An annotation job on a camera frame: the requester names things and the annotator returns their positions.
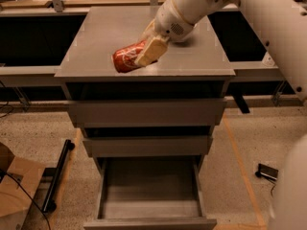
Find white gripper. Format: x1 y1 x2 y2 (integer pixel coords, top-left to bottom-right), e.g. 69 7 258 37
135 0 195 67

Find red coke can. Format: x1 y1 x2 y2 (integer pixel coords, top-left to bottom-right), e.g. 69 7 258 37
111 40 146 73

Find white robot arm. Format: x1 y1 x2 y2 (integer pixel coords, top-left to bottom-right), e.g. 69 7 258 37
135 0 307 230

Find grey top drawer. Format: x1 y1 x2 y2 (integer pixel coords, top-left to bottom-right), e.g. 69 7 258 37
68 99 225 127

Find grey three-drawer cabinet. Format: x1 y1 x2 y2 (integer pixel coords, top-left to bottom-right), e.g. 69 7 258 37
55 5 237 230

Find grey middle drawer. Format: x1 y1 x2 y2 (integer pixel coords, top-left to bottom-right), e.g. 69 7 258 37
83 135 213 157

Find grey open bottom drawer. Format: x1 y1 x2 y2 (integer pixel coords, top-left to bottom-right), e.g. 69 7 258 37
83 156 217 230

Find small black floor box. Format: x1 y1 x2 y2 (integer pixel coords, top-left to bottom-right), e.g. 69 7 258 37
255 163 278 181

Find brown cardboard box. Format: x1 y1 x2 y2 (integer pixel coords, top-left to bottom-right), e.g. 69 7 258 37
0 143 45 230

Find black bar left floor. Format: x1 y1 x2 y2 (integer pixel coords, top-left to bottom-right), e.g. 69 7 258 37
42 139 75 213

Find grey metal rail frame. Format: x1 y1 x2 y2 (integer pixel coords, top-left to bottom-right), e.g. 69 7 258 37
1 6 284 86

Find black cable left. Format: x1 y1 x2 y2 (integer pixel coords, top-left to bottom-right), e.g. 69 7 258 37
0 166 53 230

